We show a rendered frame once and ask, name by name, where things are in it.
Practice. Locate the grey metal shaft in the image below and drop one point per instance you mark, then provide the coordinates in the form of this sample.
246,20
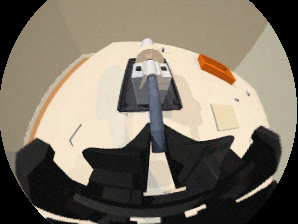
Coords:
157,129

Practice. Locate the orange rectangular tray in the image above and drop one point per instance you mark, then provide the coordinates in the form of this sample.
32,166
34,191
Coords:
218,69

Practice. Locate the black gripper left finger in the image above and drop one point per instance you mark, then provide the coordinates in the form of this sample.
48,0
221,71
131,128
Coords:
133,158

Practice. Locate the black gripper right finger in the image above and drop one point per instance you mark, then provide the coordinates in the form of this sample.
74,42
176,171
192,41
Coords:
184,153

